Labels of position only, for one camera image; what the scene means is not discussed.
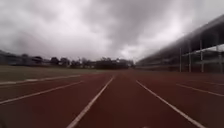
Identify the row of trees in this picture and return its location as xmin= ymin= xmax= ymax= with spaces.
xmin=0 ymin=49 xmax=136 ymax=71

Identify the red running track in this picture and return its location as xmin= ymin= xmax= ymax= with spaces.
xmin=0 ymin=70 xmax=224 ymax=128

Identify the pale kerb strip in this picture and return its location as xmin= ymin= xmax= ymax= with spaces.
xmin=0 ymin=74 xmax=82 ymax=86

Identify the grass field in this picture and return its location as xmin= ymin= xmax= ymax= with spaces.
xmin=0 ymin=65 xmax=111 ymax=83

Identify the grandstand building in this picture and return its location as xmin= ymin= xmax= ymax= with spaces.
xmin=135 ymin=14 xmax=224 ymax=74

